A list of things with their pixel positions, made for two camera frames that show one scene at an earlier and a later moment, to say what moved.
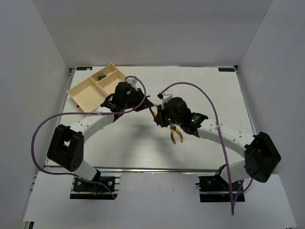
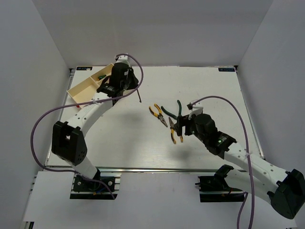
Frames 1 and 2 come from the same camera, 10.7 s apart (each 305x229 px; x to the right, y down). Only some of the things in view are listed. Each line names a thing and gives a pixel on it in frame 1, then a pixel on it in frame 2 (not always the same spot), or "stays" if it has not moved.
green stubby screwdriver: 100,77 stays
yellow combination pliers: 173,128 stays
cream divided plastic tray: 91,93 stays
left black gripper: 146,104 to 134,80
